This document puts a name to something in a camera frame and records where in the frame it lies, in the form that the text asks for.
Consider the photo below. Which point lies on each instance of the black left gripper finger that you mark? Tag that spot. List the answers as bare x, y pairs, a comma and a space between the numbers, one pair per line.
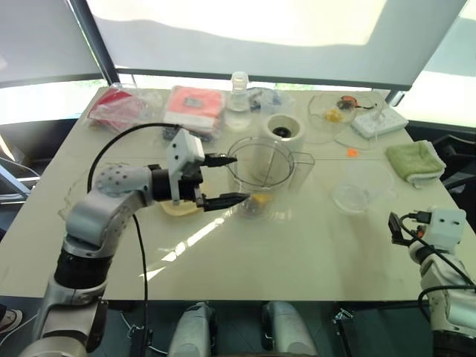
219, 160
223, 201

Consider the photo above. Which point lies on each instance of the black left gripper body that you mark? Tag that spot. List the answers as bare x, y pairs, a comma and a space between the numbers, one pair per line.
189, 182

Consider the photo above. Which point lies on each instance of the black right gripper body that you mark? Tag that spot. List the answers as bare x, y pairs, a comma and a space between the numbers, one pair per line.
396, 228

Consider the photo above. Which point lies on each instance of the clear plastic blender jar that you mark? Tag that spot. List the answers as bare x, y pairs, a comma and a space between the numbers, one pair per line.
260, 160

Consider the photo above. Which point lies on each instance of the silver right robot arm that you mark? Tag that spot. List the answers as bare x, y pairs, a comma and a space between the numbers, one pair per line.
442, 282

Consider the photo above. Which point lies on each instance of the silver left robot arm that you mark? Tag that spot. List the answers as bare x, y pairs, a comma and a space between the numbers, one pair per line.
100, 219

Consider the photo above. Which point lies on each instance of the orange segments in jar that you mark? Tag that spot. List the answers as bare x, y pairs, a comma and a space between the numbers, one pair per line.
257, 201

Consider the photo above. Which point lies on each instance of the orange segments in bowl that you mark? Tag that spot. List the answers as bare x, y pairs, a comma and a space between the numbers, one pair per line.
333, 115

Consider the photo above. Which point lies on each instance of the beige round coaster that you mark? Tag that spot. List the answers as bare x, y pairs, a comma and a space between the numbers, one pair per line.
178, 210

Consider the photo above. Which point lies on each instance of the pink packet in plastic wrap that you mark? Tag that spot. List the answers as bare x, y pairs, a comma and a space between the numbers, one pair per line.
195, 106

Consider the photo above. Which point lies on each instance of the clear plastic water bottle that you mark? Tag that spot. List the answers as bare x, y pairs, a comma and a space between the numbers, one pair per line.
238, 100

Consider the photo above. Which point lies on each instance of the green folded towel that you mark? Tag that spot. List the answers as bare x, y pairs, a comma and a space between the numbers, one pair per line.
414, 161

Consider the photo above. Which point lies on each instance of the white cup with dark liquid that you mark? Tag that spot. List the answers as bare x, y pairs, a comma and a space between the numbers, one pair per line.
284, 128

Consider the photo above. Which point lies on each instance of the clear bag with blue items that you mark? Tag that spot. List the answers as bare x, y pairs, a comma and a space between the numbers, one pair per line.
269, 98

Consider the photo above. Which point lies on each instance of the small orange peel scrap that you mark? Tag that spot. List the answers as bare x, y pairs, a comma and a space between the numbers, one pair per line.
352, 152

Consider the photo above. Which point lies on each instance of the black office chair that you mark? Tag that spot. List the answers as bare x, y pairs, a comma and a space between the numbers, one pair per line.
457, 163

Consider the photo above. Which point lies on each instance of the red item in plastic bag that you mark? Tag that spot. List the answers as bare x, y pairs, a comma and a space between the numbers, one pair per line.
115, 108

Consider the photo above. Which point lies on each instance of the white power strip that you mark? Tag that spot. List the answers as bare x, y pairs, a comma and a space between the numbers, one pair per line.
379, 122

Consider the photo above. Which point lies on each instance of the clear glass bowl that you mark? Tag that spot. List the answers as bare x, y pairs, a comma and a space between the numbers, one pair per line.
327, 119

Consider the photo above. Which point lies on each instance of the silver rounded robot leg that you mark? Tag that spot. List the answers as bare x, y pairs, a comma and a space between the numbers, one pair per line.
288, 329
191, 331

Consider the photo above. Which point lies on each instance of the orange and black small object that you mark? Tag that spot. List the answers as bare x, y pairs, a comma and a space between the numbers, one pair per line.
346, 102

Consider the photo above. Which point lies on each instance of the white sneaker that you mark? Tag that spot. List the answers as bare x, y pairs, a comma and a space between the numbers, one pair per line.
9, 320

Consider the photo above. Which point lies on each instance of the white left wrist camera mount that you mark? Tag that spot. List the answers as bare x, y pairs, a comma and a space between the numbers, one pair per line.
184, 147

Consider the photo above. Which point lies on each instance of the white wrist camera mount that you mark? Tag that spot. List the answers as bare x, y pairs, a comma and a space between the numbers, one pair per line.
446, 227
184, 147

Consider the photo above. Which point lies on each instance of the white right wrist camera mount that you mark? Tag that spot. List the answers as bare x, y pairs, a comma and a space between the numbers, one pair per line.
446, 227

